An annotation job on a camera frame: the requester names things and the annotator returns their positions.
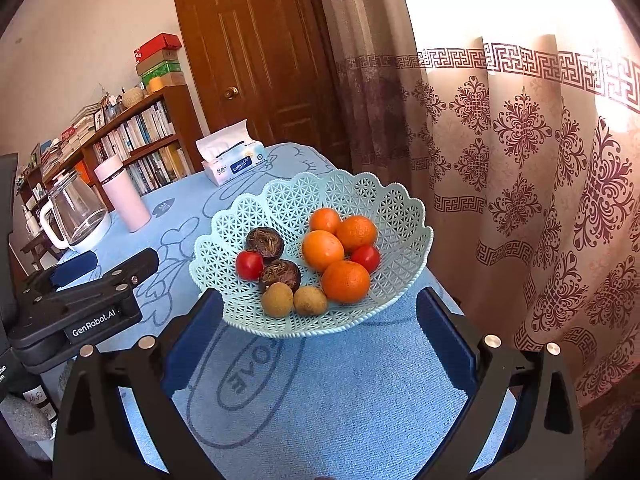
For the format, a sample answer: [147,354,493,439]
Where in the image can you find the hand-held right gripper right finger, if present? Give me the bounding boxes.
[416,286,586,480]

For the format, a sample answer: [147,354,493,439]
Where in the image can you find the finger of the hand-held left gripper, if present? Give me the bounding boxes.
[22,251,98,295]
[22,247,160,318]

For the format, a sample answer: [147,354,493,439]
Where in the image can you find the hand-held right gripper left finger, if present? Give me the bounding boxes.
[52,287,226,480]

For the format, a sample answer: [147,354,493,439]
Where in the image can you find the brown longan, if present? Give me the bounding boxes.
[293,286,329,317]
[261,282,295,318]

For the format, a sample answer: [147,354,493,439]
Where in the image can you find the small red tomato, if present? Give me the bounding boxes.
[235,251,265,282]

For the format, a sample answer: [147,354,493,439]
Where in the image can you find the dark water chestnut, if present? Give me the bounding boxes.
[245,227,285,261]
[258,260,302,293]

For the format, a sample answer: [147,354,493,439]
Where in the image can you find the red tomato with stem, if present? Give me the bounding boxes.
[350,245,382,275]

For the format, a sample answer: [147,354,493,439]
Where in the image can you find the large orange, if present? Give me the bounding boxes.
[321,260,372,305]

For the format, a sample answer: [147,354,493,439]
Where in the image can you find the light blue plastic basket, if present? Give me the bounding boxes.
[188,168,434,338]

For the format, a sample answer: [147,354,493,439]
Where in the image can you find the small orange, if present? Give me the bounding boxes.
[309,207,343,235]
[336,215,378,253]

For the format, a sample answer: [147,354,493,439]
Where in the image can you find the medium orange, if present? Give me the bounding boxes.
[301,230,346,273]

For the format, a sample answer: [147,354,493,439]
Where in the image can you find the dark wooden side table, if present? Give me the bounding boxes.
[20,232,58,271]

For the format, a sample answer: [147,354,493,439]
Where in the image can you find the pink thermos bottle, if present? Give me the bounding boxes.
[94,155,152,233]

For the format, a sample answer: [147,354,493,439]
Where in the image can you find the grey speckled stone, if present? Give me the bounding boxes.
[0,394,53,443]

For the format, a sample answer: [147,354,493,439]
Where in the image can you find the blue printed tablecloth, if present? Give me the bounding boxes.
[50,142,516,480]

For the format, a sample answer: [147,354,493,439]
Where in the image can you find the rows of books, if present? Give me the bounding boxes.
[37,100,193,196]

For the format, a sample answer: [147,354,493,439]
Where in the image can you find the white tissue box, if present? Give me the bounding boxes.
[195,119,267,186]

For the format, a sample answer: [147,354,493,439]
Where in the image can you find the wooden bookshelf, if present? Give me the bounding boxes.
[15,85,203,196]

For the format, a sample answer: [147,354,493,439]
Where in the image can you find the green cardboard box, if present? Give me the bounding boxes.
[140,61,182,83]

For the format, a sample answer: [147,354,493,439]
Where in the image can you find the patterned beige curtain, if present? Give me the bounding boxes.
[312,0,640,461]

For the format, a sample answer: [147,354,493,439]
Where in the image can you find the red cardboard box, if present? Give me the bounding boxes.
[133,33,182,64]

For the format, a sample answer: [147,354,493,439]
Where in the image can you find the brown wooden door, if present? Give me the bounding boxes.
[168,0,351,171]

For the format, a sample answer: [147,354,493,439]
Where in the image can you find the glass kettle with white handle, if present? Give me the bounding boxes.
[39,169,111,253]

